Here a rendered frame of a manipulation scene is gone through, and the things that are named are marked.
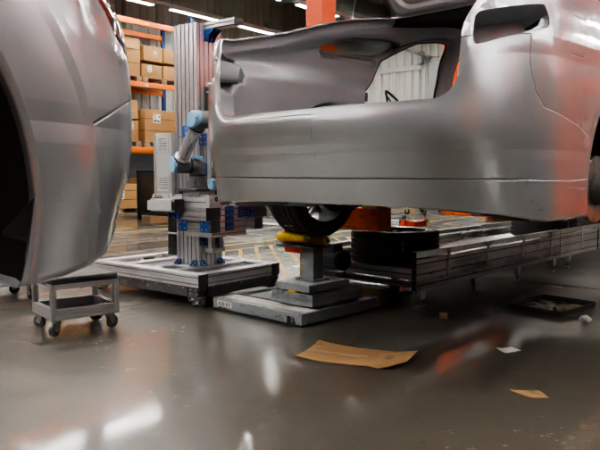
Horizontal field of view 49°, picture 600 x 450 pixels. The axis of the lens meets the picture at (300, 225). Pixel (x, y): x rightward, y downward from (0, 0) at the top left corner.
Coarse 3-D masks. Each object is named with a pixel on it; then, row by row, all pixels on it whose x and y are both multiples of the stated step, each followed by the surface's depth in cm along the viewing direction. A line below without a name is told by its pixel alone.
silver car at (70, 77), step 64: (0, 0) 101; (64, 0) 113; (0, 64) 102; (64, 64) 113; (128, 64) 142; (0, 128) 112; (64, 128) 114; (128, 128) 141; (0, 192) 118; (64, 192) 115; (0, 256) 119; (64, 256) 118
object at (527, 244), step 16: (496, 240) 536; (512, 240) 558; (528, 240) 582; (544, 240) 604; (416, 256) 452; (432, 256) 471; (448, 256) 481; (464, 256) 500; (480, 256) 518; (448, 272) 482
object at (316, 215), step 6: (306, 210) 414; (318, 210) 452; (324, 210) 449; (312, 216) 448; (318, 216) 446; (324, 216) 442; (330, 216) 439; (336, 216) 436; (318, 222) 422; (324, 222) 427; (330, 222) 431
